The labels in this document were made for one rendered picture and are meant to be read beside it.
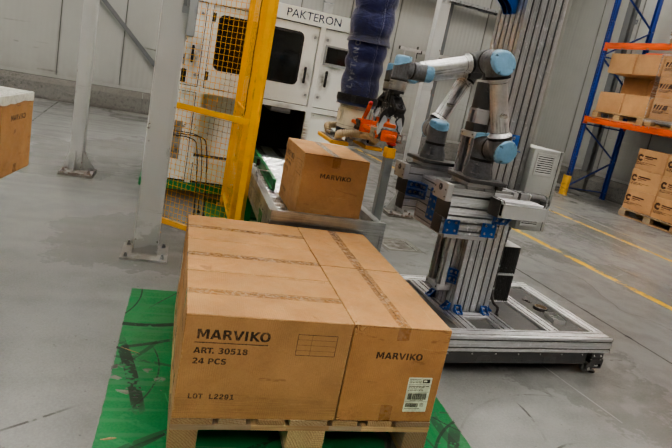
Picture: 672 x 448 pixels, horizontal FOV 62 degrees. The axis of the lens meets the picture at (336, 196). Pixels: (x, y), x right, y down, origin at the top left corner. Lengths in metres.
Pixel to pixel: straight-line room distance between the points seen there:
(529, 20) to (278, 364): 2.13
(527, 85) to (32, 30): 9.95
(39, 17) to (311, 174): 9.15
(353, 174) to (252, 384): 1.59
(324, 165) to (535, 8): 1.40
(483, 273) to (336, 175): 1.02
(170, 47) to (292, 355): 2.27
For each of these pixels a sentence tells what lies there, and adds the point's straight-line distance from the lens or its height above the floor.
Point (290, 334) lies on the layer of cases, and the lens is 2.05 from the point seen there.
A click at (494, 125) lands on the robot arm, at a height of 1.32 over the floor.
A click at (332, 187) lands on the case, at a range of 3.30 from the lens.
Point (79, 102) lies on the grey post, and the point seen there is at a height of 0.70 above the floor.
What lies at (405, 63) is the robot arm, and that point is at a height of 1.51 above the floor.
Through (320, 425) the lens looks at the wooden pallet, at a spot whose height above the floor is 0.13.
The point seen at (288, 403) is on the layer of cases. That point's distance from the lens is 2.19.
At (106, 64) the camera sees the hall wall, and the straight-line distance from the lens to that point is 11.77.
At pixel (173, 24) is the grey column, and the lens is 3.74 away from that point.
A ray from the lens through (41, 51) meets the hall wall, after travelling 11.88.
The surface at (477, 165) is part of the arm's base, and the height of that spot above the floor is 1.10.
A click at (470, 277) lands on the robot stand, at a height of 0.44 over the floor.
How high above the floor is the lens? 1.39
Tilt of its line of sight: 12 degrees down
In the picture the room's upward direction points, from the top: 11 degrees clockwise
